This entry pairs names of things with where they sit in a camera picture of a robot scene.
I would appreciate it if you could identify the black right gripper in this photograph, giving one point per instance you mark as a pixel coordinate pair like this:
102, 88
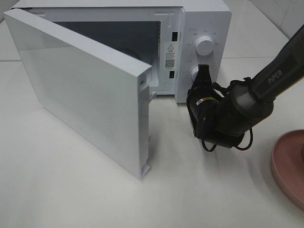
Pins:
202, 100

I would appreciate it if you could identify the white microwave door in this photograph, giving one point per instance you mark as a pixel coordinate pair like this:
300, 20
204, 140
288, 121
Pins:
98, 91

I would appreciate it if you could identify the pink round plate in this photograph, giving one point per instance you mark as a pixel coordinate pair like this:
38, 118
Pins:
287, 165

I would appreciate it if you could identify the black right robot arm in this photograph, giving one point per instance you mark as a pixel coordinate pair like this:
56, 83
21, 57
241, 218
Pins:
225, 116

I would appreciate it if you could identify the white lower microwave knob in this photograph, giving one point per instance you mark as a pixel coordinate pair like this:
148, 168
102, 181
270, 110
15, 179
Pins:
195, 74

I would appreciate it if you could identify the white microwave knob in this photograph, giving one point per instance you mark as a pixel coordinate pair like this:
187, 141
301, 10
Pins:
195, 74
204, 45

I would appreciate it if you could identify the white upper microwave knob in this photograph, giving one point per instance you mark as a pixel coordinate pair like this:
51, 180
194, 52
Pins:
204, 45

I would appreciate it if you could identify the white microwave oven body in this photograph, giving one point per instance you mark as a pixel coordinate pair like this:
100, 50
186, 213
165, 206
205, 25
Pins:
166, 28

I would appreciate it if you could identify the glass microwave turntable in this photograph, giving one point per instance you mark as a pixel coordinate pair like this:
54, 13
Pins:
140, 54

